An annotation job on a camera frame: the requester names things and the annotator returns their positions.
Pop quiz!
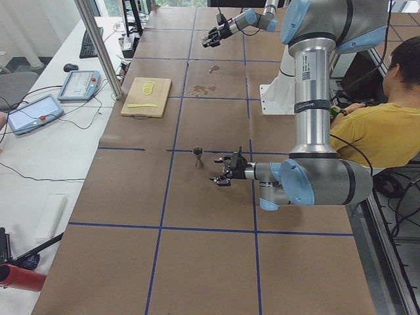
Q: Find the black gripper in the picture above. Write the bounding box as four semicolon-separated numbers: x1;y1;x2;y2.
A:
202;13;237;48
209;146;256;186

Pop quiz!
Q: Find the clear glass beaker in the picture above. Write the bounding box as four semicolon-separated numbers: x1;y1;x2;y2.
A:
202;37;213;48

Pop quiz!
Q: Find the steel jigger measuring cup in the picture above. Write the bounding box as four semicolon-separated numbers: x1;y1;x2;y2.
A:
193;146;204;169

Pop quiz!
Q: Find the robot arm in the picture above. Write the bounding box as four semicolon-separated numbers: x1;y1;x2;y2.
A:
214;1;390;211
201;1;278;48

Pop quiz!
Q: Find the wooden cutting board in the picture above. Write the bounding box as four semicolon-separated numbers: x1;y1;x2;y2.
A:
121;77;171;118

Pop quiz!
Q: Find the yellow plastic knife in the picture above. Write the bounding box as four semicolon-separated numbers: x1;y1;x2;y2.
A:
127;103;158;108

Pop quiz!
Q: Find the black keyboard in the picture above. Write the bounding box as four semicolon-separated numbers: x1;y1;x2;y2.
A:
79;30;97;59

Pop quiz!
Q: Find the black computer mouse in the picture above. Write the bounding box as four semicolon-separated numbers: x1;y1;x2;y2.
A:
63;63;79;73

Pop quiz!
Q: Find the person in yellow shirt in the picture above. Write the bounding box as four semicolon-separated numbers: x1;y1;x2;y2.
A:
331;37;419;169

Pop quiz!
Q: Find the teach pendant with red button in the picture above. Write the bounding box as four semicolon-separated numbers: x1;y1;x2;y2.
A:
8;94;64;136

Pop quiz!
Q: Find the red cylinder bottle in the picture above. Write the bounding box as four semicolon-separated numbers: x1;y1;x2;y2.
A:
1;264;47;292

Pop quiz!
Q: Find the aluminium frame post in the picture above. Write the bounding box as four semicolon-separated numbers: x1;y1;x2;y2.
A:
74;0;123;100

